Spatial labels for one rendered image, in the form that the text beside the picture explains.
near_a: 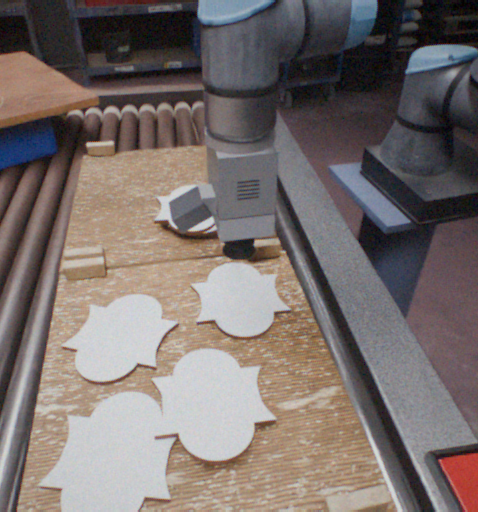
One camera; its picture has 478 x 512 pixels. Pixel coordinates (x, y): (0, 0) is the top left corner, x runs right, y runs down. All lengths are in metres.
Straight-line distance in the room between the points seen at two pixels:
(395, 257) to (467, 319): 1.06
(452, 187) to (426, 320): 1.13
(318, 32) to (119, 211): 0.50
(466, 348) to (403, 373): 1.41
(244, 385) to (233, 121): 0.29
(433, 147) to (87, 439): 0.81
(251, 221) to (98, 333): 0.25
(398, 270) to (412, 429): 0.62
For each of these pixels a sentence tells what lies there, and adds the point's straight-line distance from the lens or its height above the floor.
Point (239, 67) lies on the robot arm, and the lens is 0.44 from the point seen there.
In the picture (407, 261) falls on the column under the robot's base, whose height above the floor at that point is 0.71.
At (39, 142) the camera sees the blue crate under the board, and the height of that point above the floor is 0.96.
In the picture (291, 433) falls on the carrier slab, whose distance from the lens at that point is 0.52.
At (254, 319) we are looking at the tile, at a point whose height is 0.94.
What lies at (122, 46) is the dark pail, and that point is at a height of 0.29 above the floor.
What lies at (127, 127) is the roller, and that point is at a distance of 1.24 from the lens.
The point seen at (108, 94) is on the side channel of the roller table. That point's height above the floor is 0.95.
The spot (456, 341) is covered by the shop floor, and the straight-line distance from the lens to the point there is 2.03.
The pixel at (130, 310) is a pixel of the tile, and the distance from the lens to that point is 0.63.
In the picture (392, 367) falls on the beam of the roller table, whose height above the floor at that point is 0.92.
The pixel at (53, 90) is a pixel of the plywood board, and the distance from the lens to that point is 1.17.
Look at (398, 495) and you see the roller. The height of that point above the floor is 0.92.
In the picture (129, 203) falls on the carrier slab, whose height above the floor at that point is 0.94.
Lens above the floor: 1.38
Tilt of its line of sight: 38 degrees down
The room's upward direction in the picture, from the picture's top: straight up
